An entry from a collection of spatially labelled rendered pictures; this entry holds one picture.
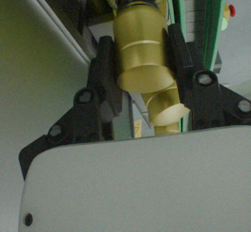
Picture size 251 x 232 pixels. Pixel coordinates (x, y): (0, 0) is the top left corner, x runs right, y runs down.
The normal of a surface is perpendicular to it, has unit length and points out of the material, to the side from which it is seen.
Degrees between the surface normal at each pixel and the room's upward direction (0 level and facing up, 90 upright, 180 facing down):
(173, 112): 17
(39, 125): 90
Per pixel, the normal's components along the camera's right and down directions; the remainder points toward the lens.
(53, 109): 0.96, -0.15
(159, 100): -0.61, -0.22
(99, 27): 0.06, 0.93
